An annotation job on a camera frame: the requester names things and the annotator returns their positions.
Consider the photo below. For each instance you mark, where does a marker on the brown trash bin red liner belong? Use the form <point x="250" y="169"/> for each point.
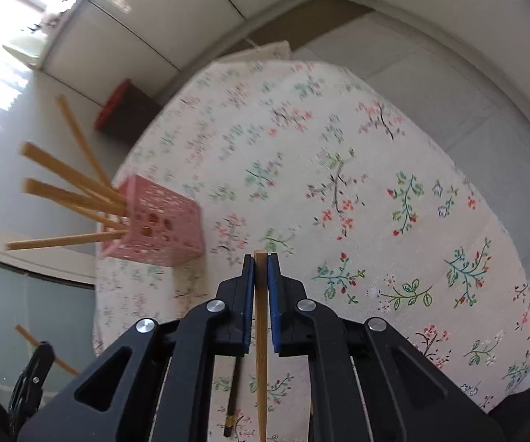
<point x="127" y="119"/>

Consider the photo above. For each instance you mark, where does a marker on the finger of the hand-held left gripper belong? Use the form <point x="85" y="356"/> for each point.
<point x="35" y="370"/>

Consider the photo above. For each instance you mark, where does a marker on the pink plastic basket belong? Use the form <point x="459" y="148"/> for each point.
<point x="168" y="239"/>

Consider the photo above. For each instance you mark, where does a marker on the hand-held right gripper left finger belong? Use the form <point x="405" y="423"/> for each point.
<point x="248" y="304"/>

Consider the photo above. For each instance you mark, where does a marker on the olive floor mat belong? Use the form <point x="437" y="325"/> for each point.
<point x="315" y="16"/>

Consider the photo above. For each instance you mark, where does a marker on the wooden chopstick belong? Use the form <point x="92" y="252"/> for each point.
<point x="81" y="140"/>
<point x="53" y="241"/>
<point x="26" y="334"/>
<point x="62" y="195"/>
<point x="261" y="377"/>
<point x="62" y="168"/>

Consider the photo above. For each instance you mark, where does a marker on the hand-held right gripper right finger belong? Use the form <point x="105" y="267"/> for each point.
<point x="274" y="304"/>

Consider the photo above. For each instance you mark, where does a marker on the dark chopstick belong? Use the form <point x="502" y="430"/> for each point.
<point x="233" y="391"/>

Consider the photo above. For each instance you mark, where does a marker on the floral tablecloth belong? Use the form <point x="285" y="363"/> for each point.
<point x="338" y="124"/>

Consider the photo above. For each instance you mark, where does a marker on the white kitchen base cabinets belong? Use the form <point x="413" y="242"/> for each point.
<point x="177" y="9"/>

